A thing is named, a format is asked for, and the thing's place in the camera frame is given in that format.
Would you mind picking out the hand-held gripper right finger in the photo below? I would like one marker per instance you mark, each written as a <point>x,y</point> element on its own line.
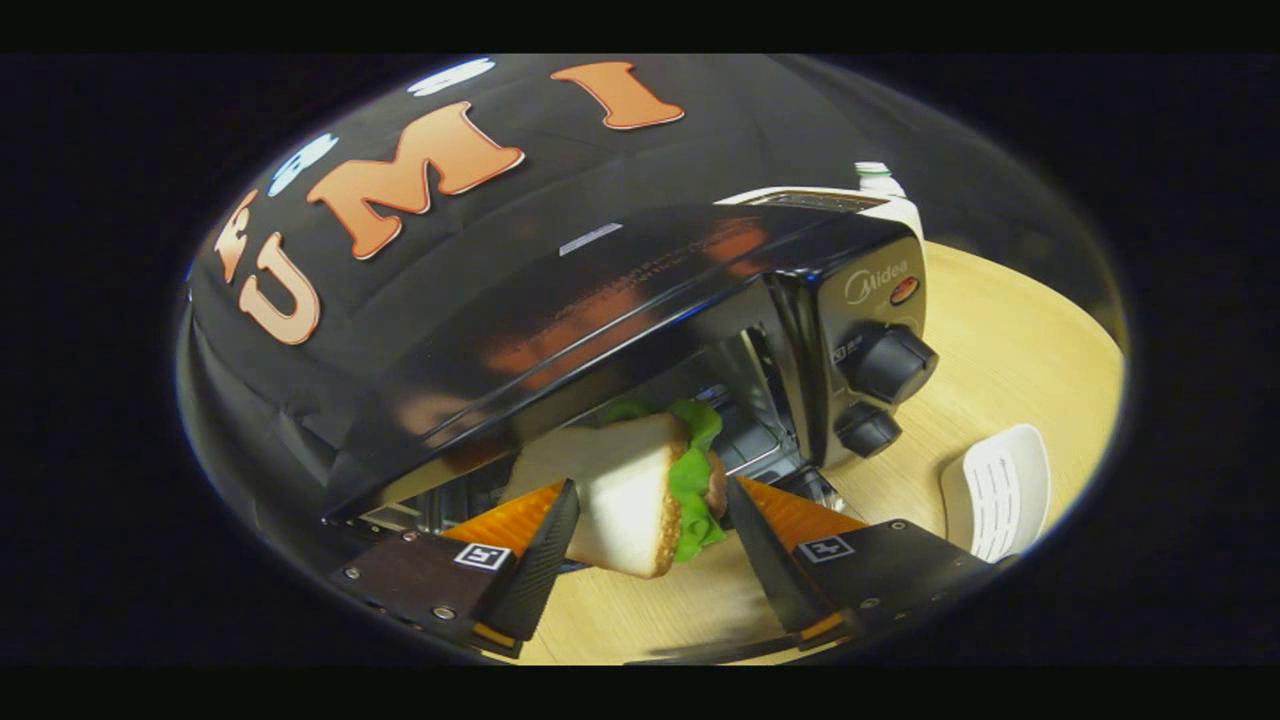
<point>775,570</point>

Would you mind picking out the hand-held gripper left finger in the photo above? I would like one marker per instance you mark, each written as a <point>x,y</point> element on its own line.
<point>535,570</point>

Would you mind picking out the sandwich with lettuce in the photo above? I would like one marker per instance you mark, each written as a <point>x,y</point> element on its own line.
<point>620,500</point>

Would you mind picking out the black toaster oven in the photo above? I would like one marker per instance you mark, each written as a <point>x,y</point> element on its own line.
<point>600,320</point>

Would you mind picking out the white slot toaster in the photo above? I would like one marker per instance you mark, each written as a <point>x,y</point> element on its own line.
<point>900,212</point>

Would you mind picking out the white plate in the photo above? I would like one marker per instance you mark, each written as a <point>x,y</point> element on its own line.
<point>1000,490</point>

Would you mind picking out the white bottle with green label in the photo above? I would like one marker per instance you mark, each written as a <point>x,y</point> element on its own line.
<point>878,178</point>

